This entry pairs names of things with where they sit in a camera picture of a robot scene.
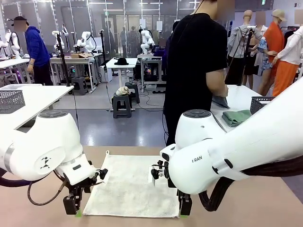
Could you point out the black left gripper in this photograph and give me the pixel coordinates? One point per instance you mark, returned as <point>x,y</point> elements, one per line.
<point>78,189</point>

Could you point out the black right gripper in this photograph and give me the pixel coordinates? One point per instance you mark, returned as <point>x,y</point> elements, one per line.
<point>183,195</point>

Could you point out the white terry towel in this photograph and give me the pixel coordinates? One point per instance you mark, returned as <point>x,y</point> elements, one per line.
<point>130,184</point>

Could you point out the green terry towel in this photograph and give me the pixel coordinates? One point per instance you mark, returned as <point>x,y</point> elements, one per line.
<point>236,117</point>

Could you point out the grey-blue towel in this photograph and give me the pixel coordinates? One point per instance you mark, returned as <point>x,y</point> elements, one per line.
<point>222,102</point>

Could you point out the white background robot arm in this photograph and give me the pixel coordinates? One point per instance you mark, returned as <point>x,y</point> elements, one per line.
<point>145,45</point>
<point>56,46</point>
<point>86,41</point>
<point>14,45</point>

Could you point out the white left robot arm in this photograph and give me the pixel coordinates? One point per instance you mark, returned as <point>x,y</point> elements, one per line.
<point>47,142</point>

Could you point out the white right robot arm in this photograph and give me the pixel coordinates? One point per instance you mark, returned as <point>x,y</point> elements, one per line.
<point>236,153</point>

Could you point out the person's right forearm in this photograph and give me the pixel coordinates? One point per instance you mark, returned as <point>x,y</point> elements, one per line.
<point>216,91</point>

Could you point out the grey plastic woven basket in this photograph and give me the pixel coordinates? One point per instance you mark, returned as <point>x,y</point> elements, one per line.
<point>258,105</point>
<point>11,101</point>

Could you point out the person's right hand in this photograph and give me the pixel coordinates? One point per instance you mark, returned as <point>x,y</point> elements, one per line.
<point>225,91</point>

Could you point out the grey plastic stool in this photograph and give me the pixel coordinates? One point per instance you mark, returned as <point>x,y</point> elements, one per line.
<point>79,85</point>
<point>122,107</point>
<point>135,92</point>

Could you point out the beige rolled cloth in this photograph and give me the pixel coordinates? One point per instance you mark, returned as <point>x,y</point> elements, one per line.
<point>123,91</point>

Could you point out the clear plastic container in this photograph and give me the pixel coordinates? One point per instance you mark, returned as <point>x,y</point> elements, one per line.
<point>11,87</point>

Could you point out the grey workbench desk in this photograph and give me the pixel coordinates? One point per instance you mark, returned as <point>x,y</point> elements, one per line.
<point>80,61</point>
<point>149,56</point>

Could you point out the person in black clothes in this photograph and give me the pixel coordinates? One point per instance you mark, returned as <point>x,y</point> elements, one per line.
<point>189,59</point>

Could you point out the brown cardboard box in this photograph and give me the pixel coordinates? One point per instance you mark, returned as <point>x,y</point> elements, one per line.
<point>80,55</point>

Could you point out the black hat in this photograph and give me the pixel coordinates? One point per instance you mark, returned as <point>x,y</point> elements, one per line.
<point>121,62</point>

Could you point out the black tripod stand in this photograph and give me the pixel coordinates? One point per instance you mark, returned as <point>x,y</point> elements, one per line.
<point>245,56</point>
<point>62,54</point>

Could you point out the white standing desk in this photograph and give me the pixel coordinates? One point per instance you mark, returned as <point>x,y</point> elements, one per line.
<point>131,61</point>

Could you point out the person in dark purple jacket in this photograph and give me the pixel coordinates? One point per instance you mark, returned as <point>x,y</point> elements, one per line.
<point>163,50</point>

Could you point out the white background desk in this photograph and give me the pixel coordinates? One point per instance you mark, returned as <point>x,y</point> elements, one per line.
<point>11,62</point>

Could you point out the person in blue hoodie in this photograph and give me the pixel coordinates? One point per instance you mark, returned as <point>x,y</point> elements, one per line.
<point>35,47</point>

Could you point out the mannequin in orange trousers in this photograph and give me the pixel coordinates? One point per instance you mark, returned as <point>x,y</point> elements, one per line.
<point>287,71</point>

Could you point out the mannequin in grey shirt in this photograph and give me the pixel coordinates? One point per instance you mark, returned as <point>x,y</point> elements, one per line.
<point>237,37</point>

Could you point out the mannequin in orange top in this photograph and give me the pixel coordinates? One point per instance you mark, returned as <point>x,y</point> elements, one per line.
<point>274,40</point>

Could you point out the mannequin in white open shirt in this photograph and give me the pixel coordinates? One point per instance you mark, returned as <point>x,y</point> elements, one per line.
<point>261,33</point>

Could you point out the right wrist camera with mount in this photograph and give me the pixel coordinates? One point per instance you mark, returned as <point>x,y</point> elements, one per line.
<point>159,170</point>

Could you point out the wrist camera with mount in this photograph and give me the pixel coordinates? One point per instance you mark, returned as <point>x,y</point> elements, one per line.
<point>103,172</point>
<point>159,170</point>

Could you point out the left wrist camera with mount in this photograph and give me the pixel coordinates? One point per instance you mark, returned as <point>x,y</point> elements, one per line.
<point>103,172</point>

